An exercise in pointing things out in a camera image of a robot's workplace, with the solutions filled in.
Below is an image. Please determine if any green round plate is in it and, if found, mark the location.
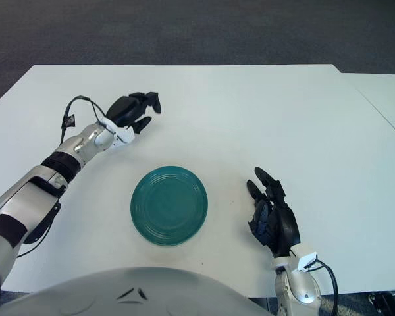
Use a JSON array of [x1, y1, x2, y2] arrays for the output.
[[130, 165, 209, 247]]

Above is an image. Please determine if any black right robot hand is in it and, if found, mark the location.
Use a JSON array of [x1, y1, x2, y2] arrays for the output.
[[246, 166, 300, 259]]

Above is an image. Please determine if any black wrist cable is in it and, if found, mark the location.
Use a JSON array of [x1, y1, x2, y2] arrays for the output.
[[311, 258, 339, 316], [59, 95, 116, 145]]

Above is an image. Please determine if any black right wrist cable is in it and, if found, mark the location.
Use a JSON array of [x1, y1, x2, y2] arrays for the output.
[[311, 258, 339, 316]]

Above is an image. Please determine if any black left upper arm cable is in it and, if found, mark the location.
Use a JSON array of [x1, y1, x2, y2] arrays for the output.
[[16, 223, 52, 258]]

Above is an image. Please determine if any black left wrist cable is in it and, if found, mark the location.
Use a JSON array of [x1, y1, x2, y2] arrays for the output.
[[59, 95, 116, 145]]

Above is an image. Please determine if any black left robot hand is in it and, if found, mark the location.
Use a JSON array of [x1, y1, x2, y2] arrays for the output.
[[105, 92, 162, 134]]

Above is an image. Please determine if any grey robot torso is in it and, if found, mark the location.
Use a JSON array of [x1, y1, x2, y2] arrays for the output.
[[0, 267, 267, 316]]

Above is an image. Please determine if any black table caster foot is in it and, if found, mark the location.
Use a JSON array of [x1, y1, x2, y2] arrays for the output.
[[368, 291, 395, 316]]

